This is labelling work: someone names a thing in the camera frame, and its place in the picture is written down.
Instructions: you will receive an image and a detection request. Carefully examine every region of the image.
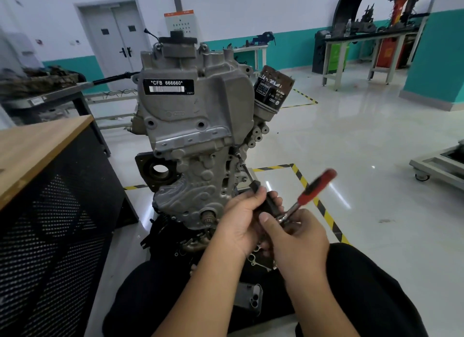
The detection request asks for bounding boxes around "grey table with engine parts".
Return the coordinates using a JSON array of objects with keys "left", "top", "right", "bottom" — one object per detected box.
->
[{"left": 0, "top": 65, "right": 112, "bottom": 157}]

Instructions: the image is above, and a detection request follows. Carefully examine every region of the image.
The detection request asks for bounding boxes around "person's right hand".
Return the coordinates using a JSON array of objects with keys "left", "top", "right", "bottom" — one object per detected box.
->
[{"left": 259, "top": 208, "right": 331, "bottom": 289}]

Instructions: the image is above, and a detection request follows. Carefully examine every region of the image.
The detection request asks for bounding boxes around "small white table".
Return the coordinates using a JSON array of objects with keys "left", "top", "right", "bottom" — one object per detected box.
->
[{"left": 232, "top": 44, "right": 269, "bottom": 73}]

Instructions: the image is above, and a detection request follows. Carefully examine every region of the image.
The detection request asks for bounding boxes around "black arch panel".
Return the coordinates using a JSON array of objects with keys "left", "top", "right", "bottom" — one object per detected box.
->
[{"left": 331, "top": 0, "right": 378, "bottom": 37}]

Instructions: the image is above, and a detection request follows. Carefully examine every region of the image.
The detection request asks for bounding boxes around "red workshop machine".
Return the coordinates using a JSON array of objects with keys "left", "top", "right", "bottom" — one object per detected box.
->
[{"left": 376, "top": 0, "right": 425, "bottom": 69}]

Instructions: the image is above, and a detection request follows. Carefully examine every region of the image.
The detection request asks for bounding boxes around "person's right forearm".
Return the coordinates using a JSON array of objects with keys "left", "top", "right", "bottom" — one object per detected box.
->
[{"left": 285, "top": 271, "right": 364, "bottom": 337}]

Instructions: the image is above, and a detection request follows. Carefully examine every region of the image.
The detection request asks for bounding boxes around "person's left leg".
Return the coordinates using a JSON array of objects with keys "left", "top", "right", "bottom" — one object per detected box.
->
[{"left": 102, "top": 253, "right": 302, "bottom": 337}]

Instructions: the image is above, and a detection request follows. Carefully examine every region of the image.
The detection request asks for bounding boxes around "long white black workbench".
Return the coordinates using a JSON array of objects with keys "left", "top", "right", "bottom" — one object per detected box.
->
[{"left": 322, "top": 28, "right": 420, "bottom": 91}]

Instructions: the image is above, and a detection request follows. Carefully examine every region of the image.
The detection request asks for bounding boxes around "black socket extension bar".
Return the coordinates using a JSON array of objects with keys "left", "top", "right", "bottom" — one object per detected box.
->
[{"left": 241, "top": 162, "right": 284, "bottom": 221}]

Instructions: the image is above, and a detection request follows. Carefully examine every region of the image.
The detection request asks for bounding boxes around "black bin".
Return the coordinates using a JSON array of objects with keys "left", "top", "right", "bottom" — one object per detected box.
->
[{"left": 312, "top": 29, "right": 333, "bottom": 75}]

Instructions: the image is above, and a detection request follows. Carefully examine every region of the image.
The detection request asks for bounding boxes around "wooden top black mesh workbench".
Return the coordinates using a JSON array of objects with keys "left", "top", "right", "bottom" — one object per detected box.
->
[{"left": 0, "top": 115, "right": 139, "bottom": 337}]

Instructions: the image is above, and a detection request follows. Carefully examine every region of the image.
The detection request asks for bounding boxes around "metal gasket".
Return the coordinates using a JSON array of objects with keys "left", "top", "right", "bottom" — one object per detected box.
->
[{"left": 246, "top": 245, "right": 279, "bottom": 273}]

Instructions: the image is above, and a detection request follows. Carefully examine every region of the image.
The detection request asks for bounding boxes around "blue bench vise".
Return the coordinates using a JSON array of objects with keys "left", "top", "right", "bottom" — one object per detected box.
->
[{"left": 253, "top": 31, "right": 277, "bottom": 48}]

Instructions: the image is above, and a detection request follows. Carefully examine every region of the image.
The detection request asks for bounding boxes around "grey double door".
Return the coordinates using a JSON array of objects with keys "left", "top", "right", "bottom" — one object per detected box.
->
[{"left": 75, "top": 0, "right": 153, "bottom": 94}]

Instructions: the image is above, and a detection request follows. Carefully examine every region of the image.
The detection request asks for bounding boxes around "black engine stand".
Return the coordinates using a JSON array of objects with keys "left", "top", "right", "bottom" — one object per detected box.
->
[{"left": 141, "top": 210, "right": 218, "bottom": 266}]

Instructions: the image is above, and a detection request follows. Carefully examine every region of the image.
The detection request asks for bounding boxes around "person's leg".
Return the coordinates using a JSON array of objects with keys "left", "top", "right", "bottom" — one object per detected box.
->
[
  {"left": 295, "top": 242, "right": 429, "bottom": 337},
  {"left": 102, "top": 253, "right": 302, "bottom": 337}
]

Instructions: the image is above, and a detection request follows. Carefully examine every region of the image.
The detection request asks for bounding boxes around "white wheeled cart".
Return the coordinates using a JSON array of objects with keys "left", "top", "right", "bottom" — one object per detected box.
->
[{"left": 409, "top": 139, "right": 464, "bottom": 182}]

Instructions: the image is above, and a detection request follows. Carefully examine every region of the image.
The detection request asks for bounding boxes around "person's left hand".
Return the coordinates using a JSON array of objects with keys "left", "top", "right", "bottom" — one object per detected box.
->
[{"left": 213, "top": 190, "right": 283, "bottom": 263}]

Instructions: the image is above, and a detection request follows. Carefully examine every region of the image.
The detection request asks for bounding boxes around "grey car engine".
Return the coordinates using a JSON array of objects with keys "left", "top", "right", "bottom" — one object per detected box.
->
[{"left": 130, "top": 31, "right": 272, "bottom": 255}]

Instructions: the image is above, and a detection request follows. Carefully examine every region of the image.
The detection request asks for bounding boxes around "person's left forearm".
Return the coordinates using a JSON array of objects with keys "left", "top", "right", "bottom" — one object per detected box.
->
[{"left": 154, "top": 239, "right": 246, "bottom": 337}]

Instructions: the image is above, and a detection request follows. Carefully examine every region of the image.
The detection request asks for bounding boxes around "red handled ratchet wrench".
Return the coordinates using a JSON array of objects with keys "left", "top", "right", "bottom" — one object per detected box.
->
[{"left": 275, "top": 168, "right": 338, "bottom": 225}]

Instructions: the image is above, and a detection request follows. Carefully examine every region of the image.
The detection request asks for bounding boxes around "black engine stand lever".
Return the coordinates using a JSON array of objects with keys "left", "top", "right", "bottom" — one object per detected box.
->
[{"left": 92, "top": 71, "right": 141, "bottom": 85}]

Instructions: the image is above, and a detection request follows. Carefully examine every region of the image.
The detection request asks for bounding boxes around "dark smartphone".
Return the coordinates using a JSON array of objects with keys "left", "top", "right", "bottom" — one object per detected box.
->
[{"left": 233, "top": 283, "right": 264, "bottom": 318}]

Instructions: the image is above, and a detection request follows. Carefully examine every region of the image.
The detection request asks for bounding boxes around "white electrical cabinet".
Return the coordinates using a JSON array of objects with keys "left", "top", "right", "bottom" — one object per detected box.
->
[{"left": 164, "top": 10, "right": 200, "bottom": 47}]

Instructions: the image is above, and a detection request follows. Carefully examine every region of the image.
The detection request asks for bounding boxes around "black oil filter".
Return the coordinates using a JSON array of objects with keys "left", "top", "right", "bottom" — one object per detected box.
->
[{"left": 253, "top": 65, "right": 295, "bottom": 113}]

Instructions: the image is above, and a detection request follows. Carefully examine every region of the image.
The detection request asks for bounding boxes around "person's right leg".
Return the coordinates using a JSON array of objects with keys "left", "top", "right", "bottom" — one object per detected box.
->
[{"left": 295, "top": 242, "right": 429, "bottom": 337}]

